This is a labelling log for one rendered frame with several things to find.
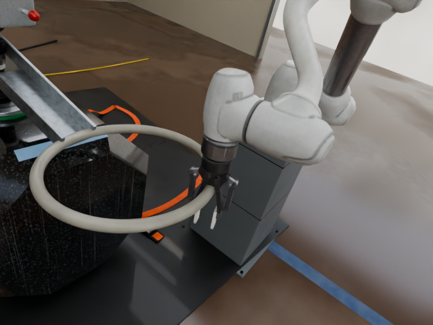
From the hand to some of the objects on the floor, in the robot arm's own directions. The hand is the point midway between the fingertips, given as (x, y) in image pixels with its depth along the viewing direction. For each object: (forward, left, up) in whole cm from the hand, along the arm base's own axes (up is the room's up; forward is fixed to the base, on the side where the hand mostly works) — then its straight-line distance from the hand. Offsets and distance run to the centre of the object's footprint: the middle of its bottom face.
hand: (205, 215), depth 87 cm
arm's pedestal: (-80, -15, -86) cm, 118 cm away
